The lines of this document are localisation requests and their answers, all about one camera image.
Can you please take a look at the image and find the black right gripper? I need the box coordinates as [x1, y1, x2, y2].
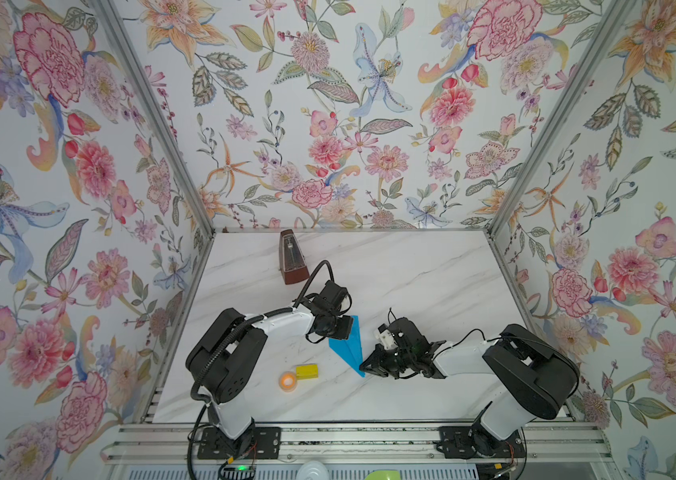
[357, 344, 414, 379]

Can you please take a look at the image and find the blue square paper sheet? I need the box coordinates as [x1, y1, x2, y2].
[329, 315, 366, 378]

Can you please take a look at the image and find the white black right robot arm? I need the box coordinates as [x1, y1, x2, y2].
[359, 318, 580, 441]

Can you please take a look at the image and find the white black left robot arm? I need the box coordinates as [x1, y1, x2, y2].
[185, 280, 354, 441]

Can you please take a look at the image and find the brown wooden metronome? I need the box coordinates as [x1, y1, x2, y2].
[278, 229, 310, 285]

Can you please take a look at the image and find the yellow block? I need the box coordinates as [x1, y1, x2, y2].
[295, 364, 319, 381]

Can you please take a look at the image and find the orange tape roll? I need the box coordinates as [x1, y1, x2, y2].
[278, 371, 298, 393]

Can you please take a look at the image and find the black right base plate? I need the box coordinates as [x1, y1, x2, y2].
[435, 426, 527, 460]

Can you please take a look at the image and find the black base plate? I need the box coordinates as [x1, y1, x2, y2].
[435, 426, 527, 460]
[196, 426, 282, 460]

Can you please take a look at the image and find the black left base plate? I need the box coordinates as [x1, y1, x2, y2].
[196, 426, 282, 460]

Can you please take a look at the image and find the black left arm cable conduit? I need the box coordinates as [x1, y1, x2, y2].
[189, 259, 336, 403]

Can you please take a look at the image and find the aluminium front rail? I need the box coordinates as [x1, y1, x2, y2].
[102, 421, 612, 465]

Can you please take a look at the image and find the left back aluminium corner post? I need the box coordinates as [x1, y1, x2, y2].
[88, 0, 216, 236]

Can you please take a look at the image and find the aluminium corner post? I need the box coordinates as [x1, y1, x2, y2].
[486, 0, 639, 236]
[88, 0, 216, 236]

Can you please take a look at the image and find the right back aluminium corner post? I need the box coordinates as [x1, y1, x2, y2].
[486, 0, 639, 236]

